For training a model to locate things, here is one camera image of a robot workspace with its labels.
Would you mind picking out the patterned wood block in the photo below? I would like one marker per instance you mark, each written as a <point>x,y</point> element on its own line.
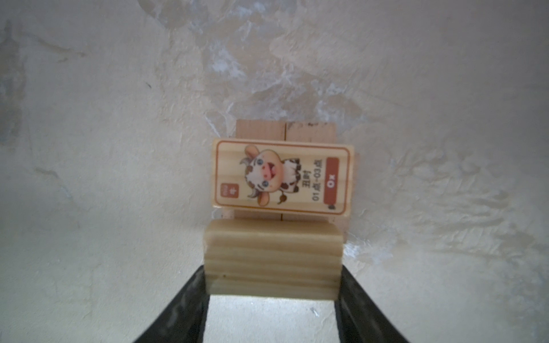
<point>282,176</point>

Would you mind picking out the light wood block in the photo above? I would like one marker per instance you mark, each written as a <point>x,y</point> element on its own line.
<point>264,258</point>

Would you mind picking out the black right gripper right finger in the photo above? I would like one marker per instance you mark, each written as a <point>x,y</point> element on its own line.
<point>358,317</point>

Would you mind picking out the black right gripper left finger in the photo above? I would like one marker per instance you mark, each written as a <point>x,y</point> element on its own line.
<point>184,318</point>

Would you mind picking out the plain wood block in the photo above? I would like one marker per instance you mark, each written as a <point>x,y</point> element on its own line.
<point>262,130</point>
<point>323,132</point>

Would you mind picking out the engraved wood block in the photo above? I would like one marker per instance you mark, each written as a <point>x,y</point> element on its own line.
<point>342,222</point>

